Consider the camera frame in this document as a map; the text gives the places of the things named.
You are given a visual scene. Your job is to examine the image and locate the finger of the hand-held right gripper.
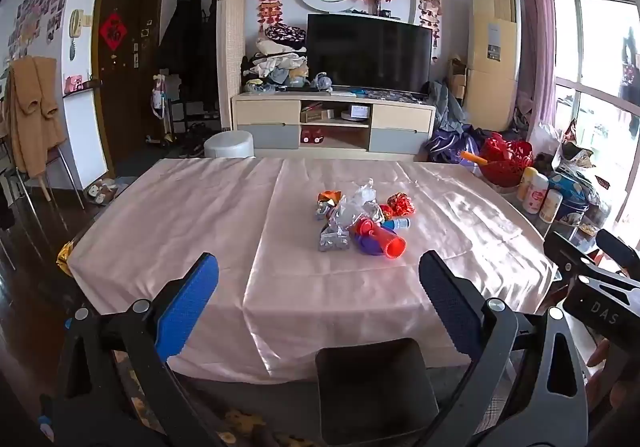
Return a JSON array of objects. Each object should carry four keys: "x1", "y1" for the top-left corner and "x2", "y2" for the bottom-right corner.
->
[
  {"x1": 596, "y1": 228, "x2": 640, "y2": 274},
  {"x1": 543, "y1": 230, "x2": 606, "y2": 280}
]

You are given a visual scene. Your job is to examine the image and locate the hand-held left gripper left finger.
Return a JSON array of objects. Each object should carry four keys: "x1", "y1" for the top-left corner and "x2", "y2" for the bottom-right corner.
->
[{"x1": 50, "y1": 252, "x2": 221, "y2": 447}]

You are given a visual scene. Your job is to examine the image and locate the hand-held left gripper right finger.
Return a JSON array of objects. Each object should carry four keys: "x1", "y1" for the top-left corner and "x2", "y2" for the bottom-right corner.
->
[{"x1": 418, "y1": 250, "x2": 591, "y2": 447}]

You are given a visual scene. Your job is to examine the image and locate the orange plastic tube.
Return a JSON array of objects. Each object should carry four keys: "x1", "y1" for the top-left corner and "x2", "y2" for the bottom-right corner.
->
[{"x1": 381, "y1": 226, "x2": 407, "y2": 261}]

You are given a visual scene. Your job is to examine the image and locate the purple plastic container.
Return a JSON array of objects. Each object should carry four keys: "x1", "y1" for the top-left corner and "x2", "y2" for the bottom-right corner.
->
[{"x1": 352, "y1": 227, "x2": 387, "y2": 259}]

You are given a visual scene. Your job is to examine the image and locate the dark grey bin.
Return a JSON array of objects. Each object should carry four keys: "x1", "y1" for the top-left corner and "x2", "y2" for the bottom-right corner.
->
[{"x1": 315, "y1": 338, "x2": 441, "y2": 447}]

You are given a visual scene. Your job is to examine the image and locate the silver foil wrapper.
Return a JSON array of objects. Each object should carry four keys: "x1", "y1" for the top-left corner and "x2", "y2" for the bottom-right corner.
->
[{"x1": 319, "y1": 222, "x2": 352, "y2": 254}]

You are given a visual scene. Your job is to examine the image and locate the person's right hand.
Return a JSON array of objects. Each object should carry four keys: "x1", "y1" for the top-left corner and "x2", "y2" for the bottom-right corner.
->
[{"x1": 584, "y1": 338, "x2": 623, "y2": 409}]

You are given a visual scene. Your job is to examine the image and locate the pink white bottle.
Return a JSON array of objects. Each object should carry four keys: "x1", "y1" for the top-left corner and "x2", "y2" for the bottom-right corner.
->
[{"x1": 522, "y1": 174, "x2": 550, "y2": 215}]

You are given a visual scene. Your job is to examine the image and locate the cream bottle with yellow cap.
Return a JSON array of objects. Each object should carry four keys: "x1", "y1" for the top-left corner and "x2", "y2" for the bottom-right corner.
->
[{"x1": 516, "y1": 166, "x2": 539, "y2": 201}]

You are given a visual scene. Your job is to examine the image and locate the pink satin tablecloth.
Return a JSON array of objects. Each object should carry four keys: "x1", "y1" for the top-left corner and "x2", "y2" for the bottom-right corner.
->
[{"x1": 67, "y1": 157, "x2": 558, "y2": 385}]

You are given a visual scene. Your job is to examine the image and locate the red basket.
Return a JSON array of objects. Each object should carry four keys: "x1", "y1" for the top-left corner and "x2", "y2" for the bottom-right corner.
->
[{"x1": 475, "y1": 134, "x2": 534, "y2": 188}]

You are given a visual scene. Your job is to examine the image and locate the red foil wrapper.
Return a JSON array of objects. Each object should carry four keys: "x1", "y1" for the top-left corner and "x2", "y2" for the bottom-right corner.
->
[{"x1": 387, "y1": 193, "x2": 416, "y2": 217}]

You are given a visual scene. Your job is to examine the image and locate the yellow dark patterned cushion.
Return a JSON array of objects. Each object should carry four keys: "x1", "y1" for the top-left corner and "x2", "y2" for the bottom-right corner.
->
[{"x1": 112, "y1": 352, "x2": 321, "y2": 447}]

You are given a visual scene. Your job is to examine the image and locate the clear plastic wrapper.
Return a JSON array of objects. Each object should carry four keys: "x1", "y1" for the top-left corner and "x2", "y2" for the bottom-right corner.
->
[{"x1": 334, "y1": 178, "x2": 382, "y2": 229}]

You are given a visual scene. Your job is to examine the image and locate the slippers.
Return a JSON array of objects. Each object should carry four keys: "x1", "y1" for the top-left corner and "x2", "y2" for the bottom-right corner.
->
[{"x1": 84, "y1": 179, "x2": 119, "y2": 206}]

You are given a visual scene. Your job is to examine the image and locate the blue purple cloth pile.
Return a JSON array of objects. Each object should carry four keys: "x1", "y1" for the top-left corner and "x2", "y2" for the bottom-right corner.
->
[{"x1": 424, "y1": 79, "x2": 494, "y2": 163}]

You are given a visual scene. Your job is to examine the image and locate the orange gold foil wrapper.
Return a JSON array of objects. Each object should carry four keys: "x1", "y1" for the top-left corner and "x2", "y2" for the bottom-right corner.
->
[{"x1": 315, "y1": 191, "x2": 347, "y2": 221}]

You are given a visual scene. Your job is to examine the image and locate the white round stool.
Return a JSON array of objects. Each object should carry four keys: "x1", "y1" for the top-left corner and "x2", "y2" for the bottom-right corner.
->
[{"x1": 203, "y1": 129, "x2": 255, "y2": 159}]

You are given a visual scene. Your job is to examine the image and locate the window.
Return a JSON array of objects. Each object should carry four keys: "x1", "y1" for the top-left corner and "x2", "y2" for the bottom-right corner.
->
[{"x1": 547, "y1": 0, "x2": 640, "y2": 249}]

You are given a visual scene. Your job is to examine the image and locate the cream standing air conditioner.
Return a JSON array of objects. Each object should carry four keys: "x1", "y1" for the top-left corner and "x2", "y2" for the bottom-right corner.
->
[{"x1": 464, "y1": 0, "x2": 522, "y2": 133}]

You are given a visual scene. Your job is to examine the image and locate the white board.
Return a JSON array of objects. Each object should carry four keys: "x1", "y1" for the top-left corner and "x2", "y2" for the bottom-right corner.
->
[{"x1": 62, "y1": 89, "x2": 109, "y2": 188}]

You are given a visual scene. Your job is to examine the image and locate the cardboard boxes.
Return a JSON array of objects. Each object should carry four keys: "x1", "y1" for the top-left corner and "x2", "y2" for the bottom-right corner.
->
[{"x1": 446, "y1": 56, "x2": 469, "y2": 101}]

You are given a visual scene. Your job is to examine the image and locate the metal chair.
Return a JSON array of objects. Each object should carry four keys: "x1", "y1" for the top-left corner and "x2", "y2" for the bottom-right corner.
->
[{"x1": 0, "y1": 127, "x2": 86, "y2": 224}]

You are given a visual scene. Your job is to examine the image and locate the wooden TV cabinet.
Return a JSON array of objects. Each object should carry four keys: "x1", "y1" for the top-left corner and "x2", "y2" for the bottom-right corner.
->
[{"x1": 231, "y1": 88, "x2": 437, "y2": 161}]

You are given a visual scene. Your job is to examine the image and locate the small colourful hanging bag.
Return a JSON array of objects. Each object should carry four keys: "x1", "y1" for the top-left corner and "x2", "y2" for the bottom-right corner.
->
[{"x1": 151, "y1": 74, "x2": 169, "y2": 119}]

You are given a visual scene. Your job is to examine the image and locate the brown wooden door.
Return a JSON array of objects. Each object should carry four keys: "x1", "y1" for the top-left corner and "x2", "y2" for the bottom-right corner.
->
[{"x1": 96, "y1": 0, "x2": 169, "y2": 164}]

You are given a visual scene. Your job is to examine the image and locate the purple curtain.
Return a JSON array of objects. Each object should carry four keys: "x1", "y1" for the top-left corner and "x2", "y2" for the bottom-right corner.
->
[{"x1": 509, "y1": 0, "x2": 559, "y2": 129}]

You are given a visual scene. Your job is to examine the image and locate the brown coat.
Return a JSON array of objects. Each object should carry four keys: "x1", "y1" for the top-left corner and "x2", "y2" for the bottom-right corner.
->
[{"x1": 9, "y1": 56, "x2": 67, "y2": 179}]

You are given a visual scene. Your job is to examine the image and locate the beige folding screen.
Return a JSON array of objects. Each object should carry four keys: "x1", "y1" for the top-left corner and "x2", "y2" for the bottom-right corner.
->
[{"x1": 216, "y1": 0, "x2": 247, "y2": 131}]

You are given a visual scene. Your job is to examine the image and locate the pile of clothes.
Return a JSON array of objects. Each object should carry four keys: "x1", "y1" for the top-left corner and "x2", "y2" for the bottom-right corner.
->
[{"x1": 242, "y1": 24, "x2": 309, "y2": 91}]

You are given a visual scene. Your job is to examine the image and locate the dark coats on rack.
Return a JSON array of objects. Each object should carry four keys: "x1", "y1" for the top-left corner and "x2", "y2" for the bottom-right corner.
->
[{"x1": 159, "y1": 0, "x2": 222, "y2": 104}]

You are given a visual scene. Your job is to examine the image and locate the black television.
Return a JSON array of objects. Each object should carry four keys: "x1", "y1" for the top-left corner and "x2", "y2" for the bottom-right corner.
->
[{"x1": 306, "y1": 13, "x2": 434, "y2": 95}]

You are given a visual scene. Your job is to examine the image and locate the hanging owl decoration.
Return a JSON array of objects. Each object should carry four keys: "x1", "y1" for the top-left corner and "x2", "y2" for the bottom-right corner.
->
[{"x1": 415, "y1": 0, "x2": 444, "y2": 61}]

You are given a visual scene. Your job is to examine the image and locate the red diamond door decoration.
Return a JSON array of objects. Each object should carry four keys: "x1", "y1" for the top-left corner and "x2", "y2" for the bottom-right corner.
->
[{"x1": 98, "y1": 10, "x2": 129, "y2": 53}]

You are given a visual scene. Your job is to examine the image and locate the wall photo collage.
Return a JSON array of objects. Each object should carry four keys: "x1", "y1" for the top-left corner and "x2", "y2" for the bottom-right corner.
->
[{"x1": 7, "y1": 0, "x2": 71, "y2": 64}]

